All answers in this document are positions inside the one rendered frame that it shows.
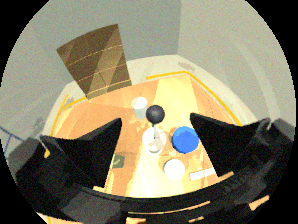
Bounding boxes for blue short cylinder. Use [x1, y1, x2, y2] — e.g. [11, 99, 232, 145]
[170, 127, 200, 155]

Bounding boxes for glass french press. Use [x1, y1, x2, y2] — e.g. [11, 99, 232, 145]
[142, 105, 166, 156]

